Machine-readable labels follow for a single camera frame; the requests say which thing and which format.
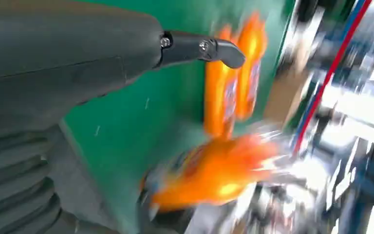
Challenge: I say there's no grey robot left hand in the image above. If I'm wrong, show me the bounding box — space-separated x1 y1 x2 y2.
0 0 246 234

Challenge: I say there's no orange drink bottle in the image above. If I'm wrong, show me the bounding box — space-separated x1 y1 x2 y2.
140 133 282 215
203 25 240 140
235 11 269 122

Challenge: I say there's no green table mat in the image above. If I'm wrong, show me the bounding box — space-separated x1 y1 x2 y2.
60 0 299 234

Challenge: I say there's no brown cardboard box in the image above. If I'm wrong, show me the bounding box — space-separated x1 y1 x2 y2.
262 61 310 129

